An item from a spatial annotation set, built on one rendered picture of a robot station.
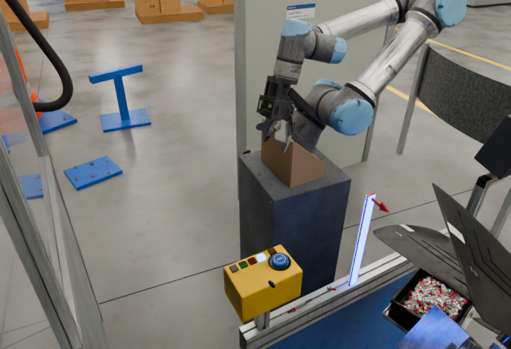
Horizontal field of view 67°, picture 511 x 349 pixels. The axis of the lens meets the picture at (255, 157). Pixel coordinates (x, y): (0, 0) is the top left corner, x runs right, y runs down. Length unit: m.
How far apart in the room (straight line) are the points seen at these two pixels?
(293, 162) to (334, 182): 0.18
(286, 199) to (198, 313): 1.11
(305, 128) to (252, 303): 0.61
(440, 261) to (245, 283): 0.41
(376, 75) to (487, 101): 1.60
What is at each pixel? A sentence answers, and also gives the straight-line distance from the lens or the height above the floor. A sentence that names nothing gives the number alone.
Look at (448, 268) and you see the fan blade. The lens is 0.87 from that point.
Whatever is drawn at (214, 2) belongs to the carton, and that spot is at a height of 0.19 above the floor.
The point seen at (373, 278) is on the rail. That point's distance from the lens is 1.26.
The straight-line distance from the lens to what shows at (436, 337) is 0.97.
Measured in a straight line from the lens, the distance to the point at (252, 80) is 2.38.
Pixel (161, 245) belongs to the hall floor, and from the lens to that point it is 2.55.
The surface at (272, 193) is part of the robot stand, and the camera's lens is 1.26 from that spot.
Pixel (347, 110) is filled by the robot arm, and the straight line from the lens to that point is 1.15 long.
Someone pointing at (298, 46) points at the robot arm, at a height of 1.47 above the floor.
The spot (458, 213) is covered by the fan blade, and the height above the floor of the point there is 1.41.
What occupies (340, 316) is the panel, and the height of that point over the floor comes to 0.71.
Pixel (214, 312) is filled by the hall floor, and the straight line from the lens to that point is 2.18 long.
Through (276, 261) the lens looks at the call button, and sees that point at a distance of 0.93.
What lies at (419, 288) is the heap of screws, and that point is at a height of 0.84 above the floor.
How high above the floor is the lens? 1.77
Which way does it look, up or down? 32 degrees down
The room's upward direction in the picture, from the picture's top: 1 degrees clockwise
